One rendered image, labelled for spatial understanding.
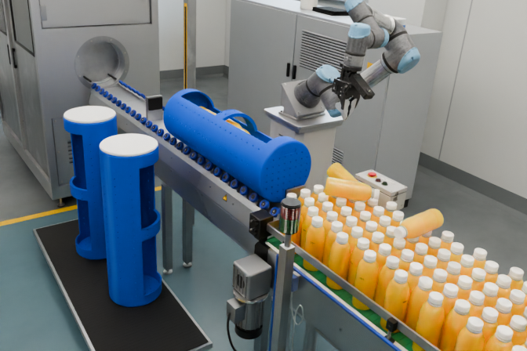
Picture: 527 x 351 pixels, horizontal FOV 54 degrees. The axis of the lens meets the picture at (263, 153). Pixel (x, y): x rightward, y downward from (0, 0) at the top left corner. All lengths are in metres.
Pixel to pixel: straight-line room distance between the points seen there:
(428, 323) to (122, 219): 1.58
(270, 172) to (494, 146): 2.99
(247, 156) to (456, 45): 3.10
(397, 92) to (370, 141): 0.41
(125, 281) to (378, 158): 2.06
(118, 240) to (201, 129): 0.71
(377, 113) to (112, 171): 2.04
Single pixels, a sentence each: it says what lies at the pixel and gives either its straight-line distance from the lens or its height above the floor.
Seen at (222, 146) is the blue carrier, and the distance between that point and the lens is 2.31.
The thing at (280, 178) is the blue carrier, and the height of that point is 1.07.
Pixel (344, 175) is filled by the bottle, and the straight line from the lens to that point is 2.09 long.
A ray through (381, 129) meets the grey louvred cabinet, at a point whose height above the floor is 0.77.
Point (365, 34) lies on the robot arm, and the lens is 1.92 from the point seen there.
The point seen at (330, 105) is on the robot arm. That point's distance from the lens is 2.55.
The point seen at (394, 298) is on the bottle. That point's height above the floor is 1.03.
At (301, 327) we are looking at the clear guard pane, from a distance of 1.94.
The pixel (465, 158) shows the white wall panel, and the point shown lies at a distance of 5.00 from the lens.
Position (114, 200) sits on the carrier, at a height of 0.79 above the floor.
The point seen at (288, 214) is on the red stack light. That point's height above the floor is 1.23.
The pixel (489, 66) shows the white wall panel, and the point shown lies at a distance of 4.75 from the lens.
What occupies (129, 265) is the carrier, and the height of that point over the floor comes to 0.42.
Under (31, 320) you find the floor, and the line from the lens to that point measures 3.22.
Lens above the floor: 2.01
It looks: 23 degrees down
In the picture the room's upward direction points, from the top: 4 degrees clockwise
